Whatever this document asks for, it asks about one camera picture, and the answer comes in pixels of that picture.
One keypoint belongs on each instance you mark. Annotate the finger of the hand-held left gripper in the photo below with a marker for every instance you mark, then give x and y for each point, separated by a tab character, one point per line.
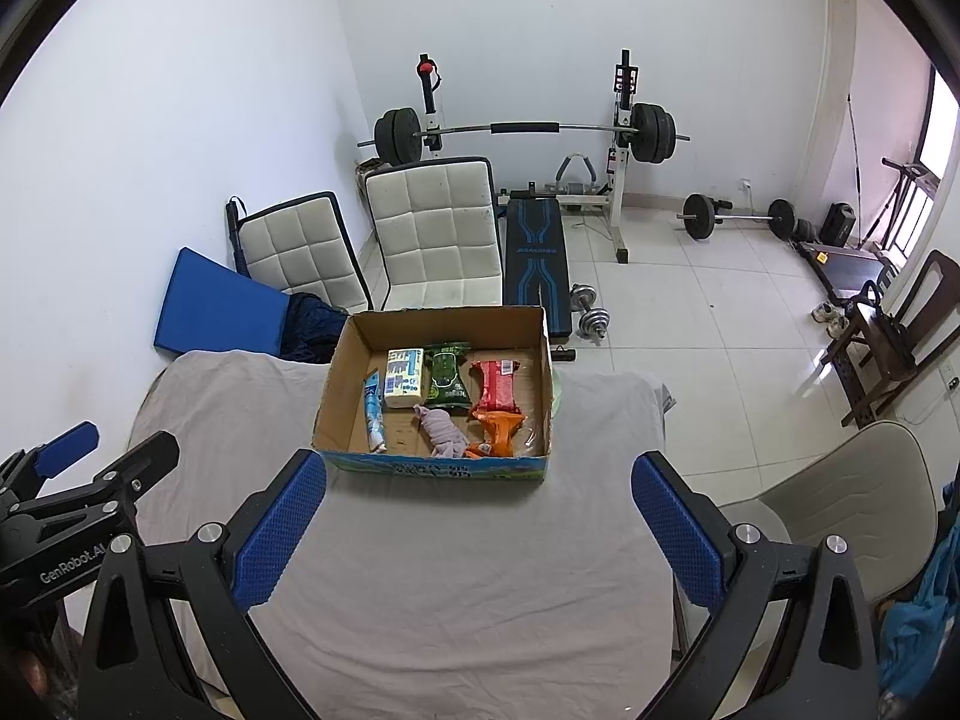
71	446
146	457

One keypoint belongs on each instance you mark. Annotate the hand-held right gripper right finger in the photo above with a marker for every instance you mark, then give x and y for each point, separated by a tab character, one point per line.
675	532

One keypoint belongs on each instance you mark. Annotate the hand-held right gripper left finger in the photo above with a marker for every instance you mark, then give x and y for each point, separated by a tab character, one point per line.
281	525

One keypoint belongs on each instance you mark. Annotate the long blue snack packet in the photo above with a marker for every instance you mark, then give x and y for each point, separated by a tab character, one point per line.
373	412

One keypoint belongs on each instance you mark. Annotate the purple sock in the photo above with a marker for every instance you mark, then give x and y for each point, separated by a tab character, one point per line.
444	431

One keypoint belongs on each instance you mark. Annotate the white blue small box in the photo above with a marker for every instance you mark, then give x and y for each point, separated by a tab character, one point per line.
405	379

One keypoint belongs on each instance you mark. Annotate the orange snack packet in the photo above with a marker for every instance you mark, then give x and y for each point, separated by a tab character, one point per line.
499	431

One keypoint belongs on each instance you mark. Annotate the green snack packet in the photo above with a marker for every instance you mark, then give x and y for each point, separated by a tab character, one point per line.
448	375

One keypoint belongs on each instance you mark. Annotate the red snack packet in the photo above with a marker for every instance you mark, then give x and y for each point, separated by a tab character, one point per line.
495	386

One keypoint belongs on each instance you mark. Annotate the person's left forearm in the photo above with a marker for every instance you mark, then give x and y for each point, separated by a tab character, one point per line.
30	671

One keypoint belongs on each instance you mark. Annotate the blue foam mat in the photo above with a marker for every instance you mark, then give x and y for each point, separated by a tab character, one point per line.
221	304

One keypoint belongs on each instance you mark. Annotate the grey plastic chair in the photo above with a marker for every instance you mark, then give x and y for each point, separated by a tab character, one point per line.
847	502

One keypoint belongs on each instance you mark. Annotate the pale green paper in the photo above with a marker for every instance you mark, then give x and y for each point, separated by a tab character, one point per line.
557	394

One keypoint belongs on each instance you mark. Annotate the grey bed sheet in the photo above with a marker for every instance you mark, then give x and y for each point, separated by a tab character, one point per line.
465	577

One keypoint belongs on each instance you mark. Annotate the dark blue cloth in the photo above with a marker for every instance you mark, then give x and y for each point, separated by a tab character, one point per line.
311	330

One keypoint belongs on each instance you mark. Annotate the chrome dumbbell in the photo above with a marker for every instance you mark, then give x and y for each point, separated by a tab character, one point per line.
594	325
583	298

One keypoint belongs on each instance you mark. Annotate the black rod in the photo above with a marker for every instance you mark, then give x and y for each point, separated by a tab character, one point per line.
236	236

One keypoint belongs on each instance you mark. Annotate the white quilted chair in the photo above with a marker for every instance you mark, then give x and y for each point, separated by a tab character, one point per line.
435	229
296	247

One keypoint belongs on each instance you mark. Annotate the blue jacket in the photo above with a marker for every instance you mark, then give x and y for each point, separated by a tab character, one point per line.
922	622

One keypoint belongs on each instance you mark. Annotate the pair of white shoes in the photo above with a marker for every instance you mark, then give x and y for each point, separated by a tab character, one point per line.
829	317

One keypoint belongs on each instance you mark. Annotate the black bag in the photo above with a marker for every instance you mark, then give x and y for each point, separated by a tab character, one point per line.
892	337

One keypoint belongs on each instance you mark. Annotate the black blue weight bench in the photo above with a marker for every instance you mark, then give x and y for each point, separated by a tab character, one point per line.
536	262

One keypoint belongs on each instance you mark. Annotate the black treadmill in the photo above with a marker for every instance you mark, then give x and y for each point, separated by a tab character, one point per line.
847	270

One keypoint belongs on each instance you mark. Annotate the floor barbell with black plates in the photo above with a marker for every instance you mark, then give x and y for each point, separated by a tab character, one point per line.
700	216

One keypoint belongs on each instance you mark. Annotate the white barbell rack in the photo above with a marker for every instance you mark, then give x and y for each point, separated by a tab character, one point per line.
619	195

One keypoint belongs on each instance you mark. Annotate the black speaker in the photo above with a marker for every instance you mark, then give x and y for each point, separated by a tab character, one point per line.
838	223

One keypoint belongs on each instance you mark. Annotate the brown wooden chair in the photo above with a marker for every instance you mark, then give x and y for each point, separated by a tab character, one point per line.
937	300

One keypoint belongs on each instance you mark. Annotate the small brown cardboard box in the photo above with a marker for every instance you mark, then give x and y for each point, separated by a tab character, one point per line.
367	176

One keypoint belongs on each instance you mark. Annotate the black folding stand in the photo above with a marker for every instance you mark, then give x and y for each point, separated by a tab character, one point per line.
896	199

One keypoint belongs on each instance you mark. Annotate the thin black pole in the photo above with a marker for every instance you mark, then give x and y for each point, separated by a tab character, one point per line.
854	150

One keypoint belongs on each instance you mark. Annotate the racked barbell with black plates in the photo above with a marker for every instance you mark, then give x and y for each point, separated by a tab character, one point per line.
525	127

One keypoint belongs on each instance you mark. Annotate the window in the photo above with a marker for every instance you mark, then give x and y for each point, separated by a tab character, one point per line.
941	127

